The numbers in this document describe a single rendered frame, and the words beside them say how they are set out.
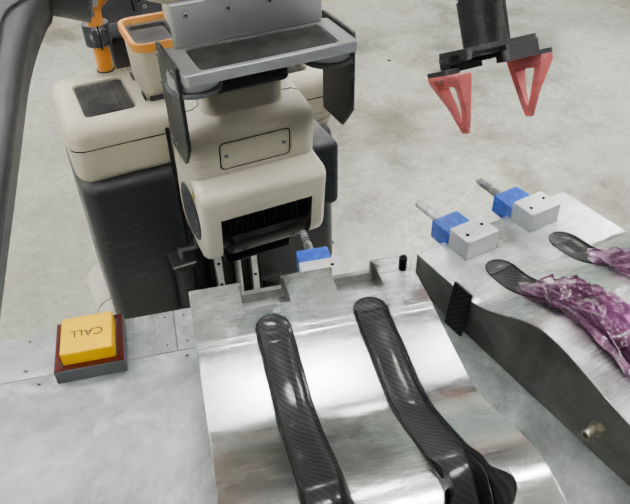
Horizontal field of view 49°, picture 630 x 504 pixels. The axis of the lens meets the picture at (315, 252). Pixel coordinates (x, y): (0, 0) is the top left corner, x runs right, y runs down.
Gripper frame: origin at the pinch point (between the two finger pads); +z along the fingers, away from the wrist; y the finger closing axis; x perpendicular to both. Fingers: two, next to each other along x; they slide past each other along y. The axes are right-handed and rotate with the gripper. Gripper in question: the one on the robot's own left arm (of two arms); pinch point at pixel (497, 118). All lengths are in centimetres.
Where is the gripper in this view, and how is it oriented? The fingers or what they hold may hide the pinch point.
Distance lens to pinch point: 89.9
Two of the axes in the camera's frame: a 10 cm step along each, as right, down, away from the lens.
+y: 9.1, -2.8, 3.1
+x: -3.6, -1.6, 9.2
